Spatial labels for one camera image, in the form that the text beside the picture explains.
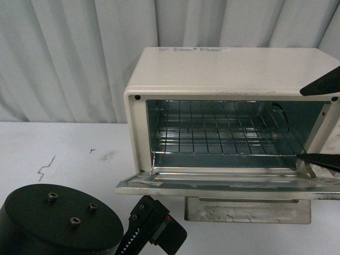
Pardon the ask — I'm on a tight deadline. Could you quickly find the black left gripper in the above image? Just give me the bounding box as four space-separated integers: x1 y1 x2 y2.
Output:
116 195 187 254

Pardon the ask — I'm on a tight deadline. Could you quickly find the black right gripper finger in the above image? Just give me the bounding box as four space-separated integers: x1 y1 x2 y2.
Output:
296 153 340 171
300 66 340 96

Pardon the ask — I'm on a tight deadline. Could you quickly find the cream oven door with handle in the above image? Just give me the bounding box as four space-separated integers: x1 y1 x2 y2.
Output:
115 173 339 200

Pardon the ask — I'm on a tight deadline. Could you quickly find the cream Toshiba toaster oven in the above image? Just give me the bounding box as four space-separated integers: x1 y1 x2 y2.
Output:
124 47 339 177

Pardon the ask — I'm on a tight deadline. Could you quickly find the metal crumb tray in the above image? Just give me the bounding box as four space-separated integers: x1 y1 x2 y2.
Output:
184 197 311 224

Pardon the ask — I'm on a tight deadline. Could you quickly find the grey pleated curtain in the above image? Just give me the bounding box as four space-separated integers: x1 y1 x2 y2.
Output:
1 1 339 123

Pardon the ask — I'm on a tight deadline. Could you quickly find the metal wire oven rack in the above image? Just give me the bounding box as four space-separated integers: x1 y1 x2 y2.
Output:
147 100 305 169

